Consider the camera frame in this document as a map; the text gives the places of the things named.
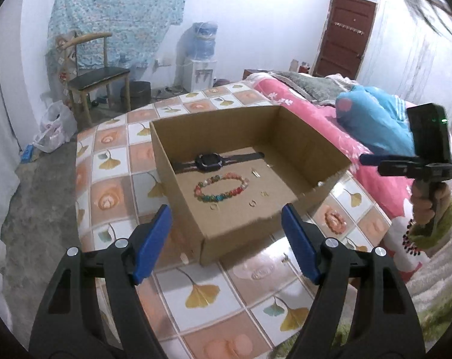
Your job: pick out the small blue floor object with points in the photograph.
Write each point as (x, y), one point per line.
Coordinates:
(26, 154)

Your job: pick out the pink floral blanket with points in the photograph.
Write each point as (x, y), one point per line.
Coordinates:
(315, 119)

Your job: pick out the white water dispenser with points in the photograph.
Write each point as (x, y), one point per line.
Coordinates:
(196, 74)

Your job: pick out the dark smart watch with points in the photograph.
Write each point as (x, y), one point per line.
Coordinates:
(207, 161)

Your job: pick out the white plastic bag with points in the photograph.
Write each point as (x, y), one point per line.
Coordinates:
(55, 127)

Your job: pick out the ginkgo patterned tablecloth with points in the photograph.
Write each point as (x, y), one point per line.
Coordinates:
(113, 194)

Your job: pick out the wooden chair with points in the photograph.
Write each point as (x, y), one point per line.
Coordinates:
(98, 74)

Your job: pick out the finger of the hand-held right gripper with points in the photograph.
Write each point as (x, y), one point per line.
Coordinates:
(396, 168)
(373, 159)

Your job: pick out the brown bedside table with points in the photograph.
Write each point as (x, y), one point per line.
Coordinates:
(254, 73)

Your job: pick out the blue patterned hanging cloth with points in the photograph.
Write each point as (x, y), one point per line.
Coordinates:
(109, 15)

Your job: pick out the person's right hand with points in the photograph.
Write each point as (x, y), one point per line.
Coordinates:
(420, 209)

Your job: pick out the blue plush pillow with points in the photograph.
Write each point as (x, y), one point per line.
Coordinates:
(372, 119)

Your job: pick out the grey patterned pillow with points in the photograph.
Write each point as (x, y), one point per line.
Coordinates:
(312, 84)

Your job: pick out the black waste bin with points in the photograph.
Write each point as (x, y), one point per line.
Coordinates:
(140, 95)

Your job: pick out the brown cardboard box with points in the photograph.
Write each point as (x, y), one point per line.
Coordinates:
(248, 138)

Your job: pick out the brown wooden door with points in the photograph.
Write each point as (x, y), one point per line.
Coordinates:
(345, 37)

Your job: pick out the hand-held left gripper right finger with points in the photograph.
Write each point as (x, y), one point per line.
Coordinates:
(300, 243)

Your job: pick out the white green fuzzy blanket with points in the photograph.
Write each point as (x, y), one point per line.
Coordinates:
(439, 291)

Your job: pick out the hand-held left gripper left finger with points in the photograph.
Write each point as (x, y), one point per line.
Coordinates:
(153, 239)

